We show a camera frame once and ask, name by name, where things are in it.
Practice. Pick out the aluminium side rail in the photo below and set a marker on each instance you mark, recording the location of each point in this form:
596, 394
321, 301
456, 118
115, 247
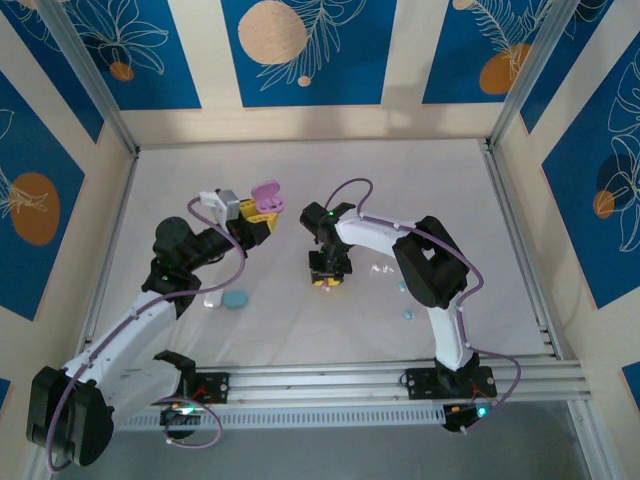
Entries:
505, 200
121, 205

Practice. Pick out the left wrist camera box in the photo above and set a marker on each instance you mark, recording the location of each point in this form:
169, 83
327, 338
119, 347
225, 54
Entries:
220, 205

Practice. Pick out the pink earbud charging case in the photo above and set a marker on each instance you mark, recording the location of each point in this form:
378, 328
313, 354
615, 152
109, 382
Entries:
265, 191

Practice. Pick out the white earbud charging case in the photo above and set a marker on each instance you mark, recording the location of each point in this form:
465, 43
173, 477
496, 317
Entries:
212, 300

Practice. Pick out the wide aluminium mounting rail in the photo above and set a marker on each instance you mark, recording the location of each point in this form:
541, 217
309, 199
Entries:
320, 385

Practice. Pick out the aluminium frame post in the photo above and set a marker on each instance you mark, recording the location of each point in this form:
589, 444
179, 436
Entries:
90, 80
530, 75

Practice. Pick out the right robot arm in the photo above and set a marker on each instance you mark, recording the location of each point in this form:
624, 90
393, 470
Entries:
430, 260

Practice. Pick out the blue earbud charging case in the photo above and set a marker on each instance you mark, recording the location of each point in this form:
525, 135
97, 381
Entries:
235, 299

